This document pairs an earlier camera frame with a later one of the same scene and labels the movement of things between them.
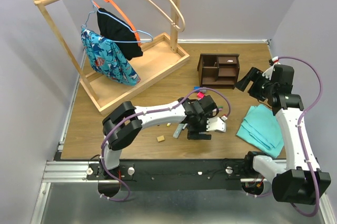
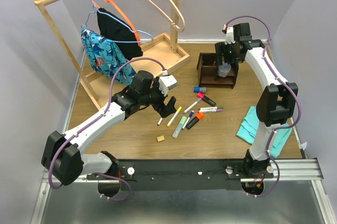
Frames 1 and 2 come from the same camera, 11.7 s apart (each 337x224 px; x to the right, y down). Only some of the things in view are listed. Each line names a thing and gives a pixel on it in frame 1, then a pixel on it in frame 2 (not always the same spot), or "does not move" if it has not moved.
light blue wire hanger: [152, 38] does not move
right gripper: [254, 75] to [220, 48]
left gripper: [194, 134] to [169, 108]
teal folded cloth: [261, 129] does not move
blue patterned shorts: [106, 60] does not move
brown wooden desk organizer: [218, 70] does not move
